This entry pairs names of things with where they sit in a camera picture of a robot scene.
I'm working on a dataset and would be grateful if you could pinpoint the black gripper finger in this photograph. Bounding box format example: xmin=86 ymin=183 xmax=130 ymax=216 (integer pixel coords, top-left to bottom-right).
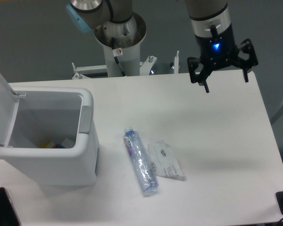
xmin=228 ymin=39 xmax=258 ymax=82
xmin=187 ymin=56 xmax=214 ymax=94

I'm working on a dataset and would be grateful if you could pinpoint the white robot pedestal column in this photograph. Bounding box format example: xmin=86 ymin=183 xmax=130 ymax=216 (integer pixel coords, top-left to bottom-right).
xmin=94 ymin=12 xmax=146 ymax=77

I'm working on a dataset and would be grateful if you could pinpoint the white pedestal base frame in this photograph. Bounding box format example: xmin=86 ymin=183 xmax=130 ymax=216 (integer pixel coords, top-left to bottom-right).
xmin=72 ymin=50 xmax=181 ymax=80

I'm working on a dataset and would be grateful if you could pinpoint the clear crushed plastic bottle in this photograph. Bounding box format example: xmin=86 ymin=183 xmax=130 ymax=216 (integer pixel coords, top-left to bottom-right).
xmin=123 ymin=127 xmax=158 ymax=193

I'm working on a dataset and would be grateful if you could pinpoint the white trash can lid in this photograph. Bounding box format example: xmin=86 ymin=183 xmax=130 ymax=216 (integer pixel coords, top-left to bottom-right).
xmin=0 ymin=73 xmax=26 ymax=147

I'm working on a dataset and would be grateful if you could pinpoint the white trash can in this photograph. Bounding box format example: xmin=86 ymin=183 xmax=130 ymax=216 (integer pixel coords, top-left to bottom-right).
xmin=0 ymin=87 xmax=99 ymax=186

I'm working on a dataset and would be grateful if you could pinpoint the black smartphone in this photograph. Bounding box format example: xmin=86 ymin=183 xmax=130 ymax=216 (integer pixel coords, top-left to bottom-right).
xmin=0 ymin=187 xmax=21 ymax=226

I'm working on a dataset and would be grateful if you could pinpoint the black cable on pedestal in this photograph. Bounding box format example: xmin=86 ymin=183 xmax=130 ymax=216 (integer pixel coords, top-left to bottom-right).
xmin=111 ymin=37 xmax=127 ymax=77

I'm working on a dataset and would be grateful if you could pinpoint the white trash in can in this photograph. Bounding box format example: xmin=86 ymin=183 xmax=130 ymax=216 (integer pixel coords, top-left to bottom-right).
xmin=50 ymin=138 xmax=75 ymax=148

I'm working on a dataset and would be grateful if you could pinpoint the yellow trash in can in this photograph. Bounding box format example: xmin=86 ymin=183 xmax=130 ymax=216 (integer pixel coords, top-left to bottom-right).
xmin=40 ymin=141 xmax=51 ymax=148

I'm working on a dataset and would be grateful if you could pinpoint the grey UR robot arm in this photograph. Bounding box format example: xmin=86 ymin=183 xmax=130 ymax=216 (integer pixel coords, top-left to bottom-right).
xmin=66 ymin=0 xmax=258 ymax=92

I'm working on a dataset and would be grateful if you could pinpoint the white plastic wrapper bag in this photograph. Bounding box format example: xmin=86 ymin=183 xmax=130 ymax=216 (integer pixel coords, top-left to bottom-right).
xmin=148 ymin=140 xmax=185 ymax=180

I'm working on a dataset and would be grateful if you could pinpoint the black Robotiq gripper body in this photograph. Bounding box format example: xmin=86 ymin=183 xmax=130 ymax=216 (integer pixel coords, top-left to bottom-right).
xmin=194 ymin=25 xmax=240 ymax=70

